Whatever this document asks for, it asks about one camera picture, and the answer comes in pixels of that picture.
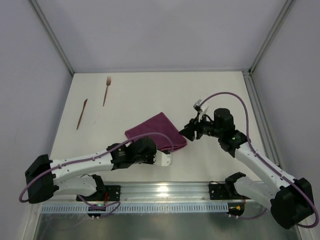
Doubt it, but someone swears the right side aluminium rail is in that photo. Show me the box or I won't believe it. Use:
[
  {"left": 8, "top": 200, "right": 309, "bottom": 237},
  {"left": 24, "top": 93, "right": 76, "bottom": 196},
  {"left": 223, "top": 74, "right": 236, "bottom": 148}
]
[{"left": 242, "top": 70, "right": 282, "bottom": 167}]

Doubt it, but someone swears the right corner aluminium post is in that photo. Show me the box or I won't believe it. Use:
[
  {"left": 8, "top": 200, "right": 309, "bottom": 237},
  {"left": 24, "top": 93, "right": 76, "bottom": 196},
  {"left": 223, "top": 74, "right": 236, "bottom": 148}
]
[{"left": 248, "top": 0, "right": 296, "bottom": 76}]

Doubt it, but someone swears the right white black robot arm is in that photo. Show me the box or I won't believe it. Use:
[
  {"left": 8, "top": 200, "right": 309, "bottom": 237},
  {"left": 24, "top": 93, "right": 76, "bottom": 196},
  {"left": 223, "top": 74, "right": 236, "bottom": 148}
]
[{"left": 179, "top": 108, "right": 316, "bottom": 229}]

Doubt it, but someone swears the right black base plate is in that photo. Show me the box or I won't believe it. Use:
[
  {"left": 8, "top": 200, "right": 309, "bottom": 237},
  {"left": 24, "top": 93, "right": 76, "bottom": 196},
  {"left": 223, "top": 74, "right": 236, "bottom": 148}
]
[{"left": 208, "top": 181, "right": 249, "bottom": 200}]

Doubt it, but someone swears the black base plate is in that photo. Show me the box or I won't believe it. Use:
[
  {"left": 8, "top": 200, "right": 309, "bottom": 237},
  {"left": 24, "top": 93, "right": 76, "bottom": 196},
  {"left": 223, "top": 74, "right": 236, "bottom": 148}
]
[
  {"left": 82, "top": 185, "right": 121, "bottom": 202},
  {"left": 208, "top": 181, "right": 249, "bottom": 200}
]

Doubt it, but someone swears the left corner aluminium post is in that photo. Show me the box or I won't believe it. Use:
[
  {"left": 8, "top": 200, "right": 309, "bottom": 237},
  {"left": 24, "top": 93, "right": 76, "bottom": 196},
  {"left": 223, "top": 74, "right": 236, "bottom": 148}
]
[{"left": 28, "top": 0, "right": 75, "bottom": 76}]

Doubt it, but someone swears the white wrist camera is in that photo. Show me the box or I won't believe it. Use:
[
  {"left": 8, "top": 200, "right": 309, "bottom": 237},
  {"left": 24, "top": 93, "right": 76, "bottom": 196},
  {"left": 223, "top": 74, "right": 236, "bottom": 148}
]
[
  {"left": 193, "top": 99, "right": 209, "bottom": 122},
  {"left": 153, "top": 150, "right": 173, "bottom": 167}
]

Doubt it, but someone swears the purple satin napkin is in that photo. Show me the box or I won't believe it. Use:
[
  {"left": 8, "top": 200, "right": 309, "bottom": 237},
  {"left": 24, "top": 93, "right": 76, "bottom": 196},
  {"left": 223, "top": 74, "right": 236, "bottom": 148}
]
[{"left": 124, "top": 112, "right": 187, "bottom": 152}]

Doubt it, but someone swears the grey slotted cable duct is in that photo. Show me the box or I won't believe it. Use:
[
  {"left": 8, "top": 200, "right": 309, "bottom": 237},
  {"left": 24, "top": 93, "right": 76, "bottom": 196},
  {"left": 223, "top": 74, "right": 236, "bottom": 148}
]
[{"left": 40, "top": 202, "right": 229, "bottom": 214}]

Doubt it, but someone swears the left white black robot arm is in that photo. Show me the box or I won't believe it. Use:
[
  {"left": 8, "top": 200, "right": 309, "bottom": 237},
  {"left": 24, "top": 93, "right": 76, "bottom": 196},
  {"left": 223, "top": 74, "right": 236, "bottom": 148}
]
[{"left": 19, "top": 137, "right": 161, "bottom": 204}]

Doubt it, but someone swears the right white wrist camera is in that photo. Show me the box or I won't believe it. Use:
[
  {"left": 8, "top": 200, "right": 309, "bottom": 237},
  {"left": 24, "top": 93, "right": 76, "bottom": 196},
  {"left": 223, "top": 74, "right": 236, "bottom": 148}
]
[{"left": 193, "top": 99, "right": 209, "bottom": 122}]

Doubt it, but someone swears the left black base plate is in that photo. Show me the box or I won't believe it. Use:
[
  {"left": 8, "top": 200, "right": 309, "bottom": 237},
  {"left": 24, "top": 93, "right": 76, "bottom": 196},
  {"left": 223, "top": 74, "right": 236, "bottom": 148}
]
[{"left": 82, "top": 185, "right": 121, "bottom": 202}]

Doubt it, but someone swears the corner aluminium post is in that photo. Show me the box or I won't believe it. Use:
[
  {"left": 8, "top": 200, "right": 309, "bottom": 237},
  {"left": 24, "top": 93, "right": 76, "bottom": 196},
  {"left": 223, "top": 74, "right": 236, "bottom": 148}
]
[
  {"left": 28, "top": 0, "right": 75, "bottom": 76},
  {"left": 248, "top": 0, "right": 296, "bottom": 76}
]

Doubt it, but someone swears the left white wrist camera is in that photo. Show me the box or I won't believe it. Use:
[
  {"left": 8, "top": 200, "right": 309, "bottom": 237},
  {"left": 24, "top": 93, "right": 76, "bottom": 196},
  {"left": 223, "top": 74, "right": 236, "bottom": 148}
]
[{"left": 153, "top": 150, "right": 173, "bottom": 167}]

